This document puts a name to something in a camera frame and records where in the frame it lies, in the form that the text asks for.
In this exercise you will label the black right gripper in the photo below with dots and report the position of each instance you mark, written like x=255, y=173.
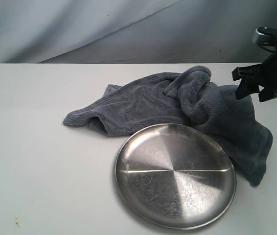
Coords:
x=251, y=77

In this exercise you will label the grey fleece towel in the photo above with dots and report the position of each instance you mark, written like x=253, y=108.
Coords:
x=188, y=98

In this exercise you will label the round stainless steel plate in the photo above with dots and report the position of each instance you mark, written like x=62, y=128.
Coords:
x=175, y=176

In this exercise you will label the grey backdrop cloth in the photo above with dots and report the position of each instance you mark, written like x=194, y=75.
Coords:
x=133, y=31

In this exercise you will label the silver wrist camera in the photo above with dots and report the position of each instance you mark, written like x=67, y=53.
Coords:
x=264, y=36

